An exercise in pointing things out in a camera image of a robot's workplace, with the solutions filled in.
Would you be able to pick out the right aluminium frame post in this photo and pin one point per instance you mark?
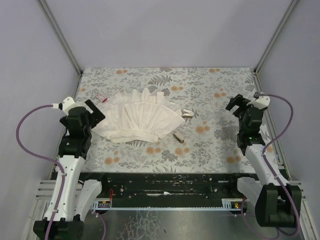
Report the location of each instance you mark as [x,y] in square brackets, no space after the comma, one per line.
[280,27]

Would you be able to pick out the white cable duct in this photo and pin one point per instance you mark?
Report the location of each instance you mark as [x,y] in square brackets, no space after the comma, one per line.
[170,203]

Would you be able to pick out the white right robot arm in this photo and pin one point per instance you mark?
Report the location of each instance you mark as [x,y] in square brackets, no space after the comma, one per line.
[276,202]

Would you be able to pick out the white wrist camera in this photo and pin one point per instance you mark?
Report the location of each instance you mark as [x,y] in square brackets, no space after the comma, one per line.
[66,105]
[261,101]

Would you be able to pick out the brown small stapler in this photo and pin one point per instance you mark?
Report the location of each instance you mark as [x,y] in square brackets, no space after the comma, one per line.
[179,137]

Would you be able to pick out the left aluminium frame post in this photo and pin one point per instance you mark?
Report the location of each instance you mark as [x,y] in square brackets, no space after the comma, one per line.
[60,36]

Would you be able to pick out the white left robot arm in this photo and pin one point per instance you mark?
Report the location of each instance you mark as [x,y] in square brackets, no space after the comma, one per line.
[65,216]

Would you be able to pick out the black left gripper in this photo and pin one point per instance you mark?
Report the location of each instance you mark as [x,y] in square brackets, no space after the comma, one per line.
[92,115]

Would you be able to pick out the white folded cloth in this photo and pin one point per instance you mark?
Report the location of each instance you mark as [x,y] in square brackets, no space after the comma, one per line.
[142,116]

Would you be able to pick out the aluminium frame post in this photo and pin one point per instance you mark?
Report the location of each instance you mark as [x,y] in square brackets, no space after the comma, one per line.
[280,27]
[60,36]

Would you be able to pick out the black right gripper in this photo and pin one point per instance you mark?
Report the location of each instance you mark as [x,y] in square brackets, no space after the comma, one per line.
[240,106]

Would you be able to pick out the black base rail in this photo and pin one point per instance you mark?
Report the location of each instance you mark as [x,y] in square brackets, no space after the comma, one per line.
[132,184]

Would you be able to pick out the red white staples box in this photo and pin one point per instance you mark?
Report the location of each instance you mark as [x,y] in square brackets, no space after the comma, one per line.
[101,97]

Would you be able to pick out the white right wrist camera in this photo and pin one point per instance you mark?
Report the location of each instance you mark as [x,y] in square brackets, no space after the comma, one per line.
[261,101]

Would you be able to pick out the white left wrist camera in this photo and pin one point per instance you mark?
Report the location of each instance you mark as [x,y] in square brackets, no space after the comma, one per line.
[66,105]

